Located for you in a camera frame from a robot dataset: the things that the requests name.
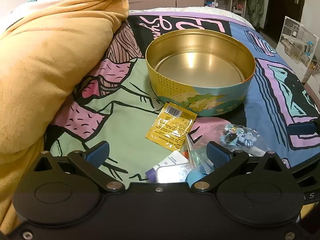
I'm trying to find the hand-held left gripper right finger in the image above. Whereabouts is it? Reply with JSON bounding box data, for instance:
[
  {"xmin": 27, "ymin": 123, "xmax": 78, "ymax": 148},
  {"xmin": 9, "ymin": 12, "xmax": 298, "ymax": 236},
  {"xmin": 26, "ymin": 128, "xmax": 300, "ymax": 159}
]
[{"xmin": 189, "ymin": 141, "xmax": 287, "ymax": 193}]

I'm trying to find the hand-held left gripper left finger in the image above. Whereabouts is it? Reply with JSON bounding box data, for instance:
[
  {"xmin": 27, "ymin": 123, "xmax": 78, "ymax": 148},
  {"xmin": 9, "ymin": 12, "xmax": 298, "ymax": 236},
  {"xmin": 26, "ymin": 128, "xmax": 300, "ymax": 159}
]
[{"xmin": 32, "ymin": 141, "xmax": 126, "ymax": 193}]

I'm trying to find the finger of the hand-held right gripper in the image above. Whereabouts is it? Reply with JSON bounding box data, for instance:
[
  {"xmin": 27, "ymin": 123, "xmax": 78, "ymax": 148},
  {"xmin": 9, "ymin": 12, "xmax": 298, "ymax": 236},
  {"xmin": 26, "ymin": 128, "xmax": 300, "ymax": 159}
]
[{"xmin": 287, "ymin": 121, "xmax": 320, "ymax": 140}]

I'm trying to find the clear plastic bag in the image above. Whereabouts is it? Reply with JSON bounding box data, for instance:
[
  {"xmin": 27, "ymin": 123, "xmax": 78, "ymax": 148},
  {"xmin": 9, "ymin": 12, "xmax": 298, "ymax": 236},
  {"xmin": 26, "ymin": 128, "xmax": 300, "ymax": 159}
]
[{"xmin": 185, "ymin": 132, "xmax": 216, "ymax": 175}]

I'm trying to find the clear bag of hair clips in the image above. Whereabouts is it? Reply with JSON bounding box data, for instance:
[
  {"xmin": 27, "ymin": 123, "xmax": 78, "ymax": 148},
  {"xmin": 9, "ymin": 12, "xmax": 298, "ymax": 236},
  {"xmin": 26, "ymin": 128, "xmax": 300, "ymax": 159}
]
[{"xmin": 217, "ymin": 123, "xmax": 266, "ymax": 156}]

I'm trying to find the blue makeup sponge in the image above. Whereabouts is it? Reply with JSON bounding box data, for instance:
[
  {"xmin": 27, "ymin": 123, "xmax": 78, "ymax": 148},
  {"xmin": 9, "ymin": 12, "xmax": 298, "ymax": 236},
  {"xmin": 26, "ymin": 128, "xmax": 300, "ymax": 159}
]
[{"xmin": 185, "ymin": 169, "xmax": 209, "ymax": 187}]

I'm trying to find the white cosmetic tube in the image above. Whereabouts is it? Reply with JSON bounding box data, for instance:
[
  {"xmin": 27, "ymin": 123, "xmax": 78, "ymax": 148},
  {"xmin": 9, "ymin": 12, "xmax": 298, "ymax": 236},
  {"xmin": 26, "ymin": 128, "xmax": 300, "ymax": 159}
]
[{"xmin": 154, "ymin": 151, "xmax": 188, "ymax": 171}]

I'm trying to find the yellow sachet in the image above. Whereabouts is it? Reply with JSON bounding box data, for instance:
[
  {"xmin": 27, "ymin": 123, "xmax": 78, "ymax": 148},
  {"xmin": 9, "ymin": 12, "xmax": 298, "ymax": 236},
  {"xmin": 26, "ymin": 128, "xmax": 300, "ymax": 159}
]
[{"xmin": 145, "ymin": 101, "xmax": 198, "ymax": 151}]

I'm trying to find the round golden tin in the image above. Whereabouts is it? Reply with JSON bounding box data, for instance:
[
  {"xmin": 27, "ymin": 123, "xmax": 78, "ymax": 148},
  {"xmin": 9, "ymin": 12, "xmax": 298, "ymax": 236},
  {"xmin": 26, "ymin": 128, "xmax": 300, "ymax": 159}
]
[{"xmin": 145, "ymin": 29, "xmax": 256, "ymax": 117}]

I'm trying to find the yellow fleece blanket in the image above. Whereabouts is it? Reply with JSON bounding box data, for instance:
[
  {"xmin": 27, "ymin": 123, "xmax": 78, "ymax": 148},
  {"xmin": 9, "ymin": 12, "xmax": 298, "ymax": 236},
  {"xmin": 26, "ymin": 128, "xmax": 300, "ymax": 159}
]
[{"xmin": 0, "ymin": 0, "xmax": 130, "ymax": 233}]

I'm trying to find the dark door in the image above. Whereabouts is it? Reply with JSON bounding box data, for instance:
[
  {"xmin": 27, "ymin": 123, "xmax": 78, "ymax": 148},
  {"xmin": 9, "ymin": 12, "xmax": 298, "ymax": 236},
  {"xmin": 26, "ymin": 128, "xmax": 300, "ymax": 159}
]
[{"xmin": 264, "ymin": 0, "xmax": 307, "ymax": 43}]

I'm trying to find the green coat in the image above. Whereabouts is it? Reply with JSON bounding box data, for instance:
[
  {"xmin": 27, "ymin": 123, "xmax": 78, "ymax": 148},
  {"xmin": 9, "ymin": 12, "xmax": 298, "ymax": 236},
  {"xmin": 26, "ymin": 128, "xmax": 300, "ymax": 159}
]
[{"xmin": 246, "ymin": 0, "xmax": 265, "ymax": 29}]

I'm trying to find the white wire cage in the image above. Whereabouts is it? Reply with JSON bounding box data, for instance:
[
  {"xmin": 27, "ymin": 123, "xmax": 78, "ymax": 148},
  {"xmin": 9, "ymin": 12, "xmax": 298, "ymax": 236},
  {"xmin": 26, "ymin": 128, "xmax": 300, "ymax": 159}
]
[{"xmin": 276, "ymin": 16, "xmax": 320, "ymax": 83}]

